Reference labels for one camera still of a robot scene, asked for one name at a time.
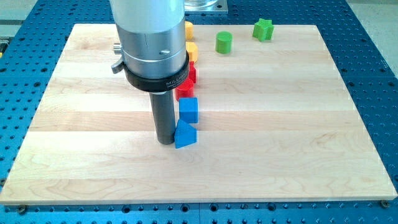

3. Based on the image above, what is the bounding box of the yellow heart block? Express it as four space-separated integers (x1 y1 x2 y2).
185 21 194 40

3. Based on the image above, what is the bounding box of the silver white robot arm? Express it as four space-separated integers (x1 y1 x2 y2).
109 0 189 93

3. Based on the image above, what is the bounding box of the red block behind arm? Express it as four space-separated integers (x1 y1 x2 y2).
188 61 197 83

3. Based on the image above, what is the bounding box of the blue cube block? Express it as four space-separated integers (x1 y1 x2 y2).
179 97 198 123

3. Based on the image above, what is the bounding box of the red cylinder block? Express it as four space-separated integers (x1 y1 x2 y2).
175 78 194 101

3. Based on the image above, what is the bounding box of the blue triangular prism block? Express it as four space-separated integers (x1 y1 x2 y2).
174 119 197 149

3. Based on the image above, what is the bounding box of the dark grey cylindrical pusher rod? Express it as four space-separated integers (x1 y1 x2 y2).
149 91 175 145

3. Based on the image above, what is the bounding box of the yellow hexagon block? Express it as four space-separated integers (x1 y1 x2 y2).
186 42 198 62

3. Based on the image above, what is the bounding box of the green cylinder block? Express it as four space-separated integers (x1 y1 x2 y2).
215 31 233 54

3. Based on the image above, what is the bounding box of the light wooden board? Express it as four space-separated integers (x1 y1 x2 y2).
1 24 397 205

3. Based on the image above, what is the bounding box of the green star block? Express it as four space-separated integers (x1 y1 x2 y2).
252 18 274 42

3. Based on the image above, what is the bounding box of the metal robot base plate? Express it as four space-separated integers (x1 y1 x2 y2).
184 0 228 15

